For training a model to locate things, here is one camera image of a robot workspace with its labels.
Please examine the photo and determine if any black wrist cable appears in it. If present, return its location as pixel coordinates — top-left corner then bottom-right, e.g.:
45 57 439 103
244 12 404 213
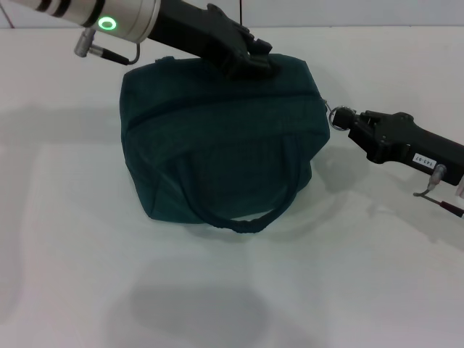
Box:
94 42 141 67
413 164 464 221

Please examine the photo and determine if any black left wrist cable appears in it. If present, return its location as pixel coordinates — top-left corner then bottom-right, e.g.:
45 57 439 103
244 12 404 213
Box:
94 42 141 67

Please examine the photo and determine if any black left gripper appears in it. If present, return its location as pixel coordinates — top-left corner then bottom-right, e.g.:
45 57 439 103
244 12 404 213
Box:
146 0 281 81

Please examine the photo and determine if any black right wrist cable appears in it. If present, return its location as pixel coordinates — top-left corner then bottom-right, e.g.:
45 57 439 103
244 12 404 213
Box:
413 164 464 221

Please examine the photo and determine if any dark teal fabric lunch bag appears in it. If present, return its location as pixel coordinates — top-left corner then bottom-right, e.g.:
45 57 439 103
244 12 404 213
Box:
119 52 355 236

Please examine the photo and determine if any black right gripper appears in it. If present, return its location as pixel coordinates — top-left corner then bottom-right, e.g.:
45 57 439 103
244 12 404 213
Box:
332 107 464 187

